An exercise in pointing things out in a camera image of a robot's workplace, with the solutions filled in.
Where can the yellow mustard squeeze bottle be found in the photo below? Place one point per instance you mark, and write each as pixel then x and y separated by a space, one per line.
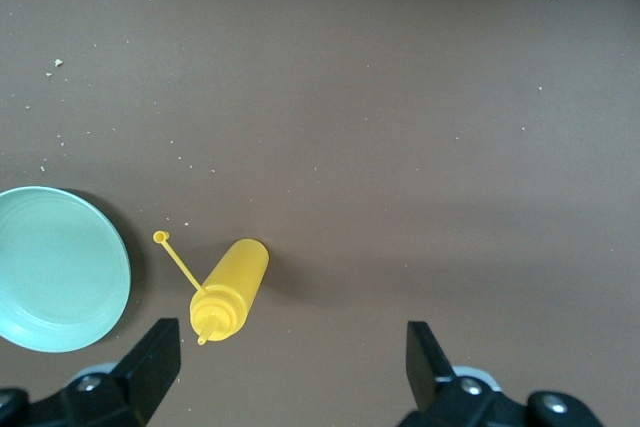
pixel 235 282

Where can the pale green plate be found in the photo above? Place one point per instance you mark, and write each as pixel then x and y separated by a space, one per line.
pixel 55 272

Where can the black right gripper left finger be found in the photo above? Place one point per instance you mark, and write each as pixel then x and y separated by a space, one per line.
pixel 145 377

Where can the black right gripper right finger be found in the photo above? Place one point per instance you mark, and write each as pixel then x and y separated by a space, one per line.
pixel 430 382

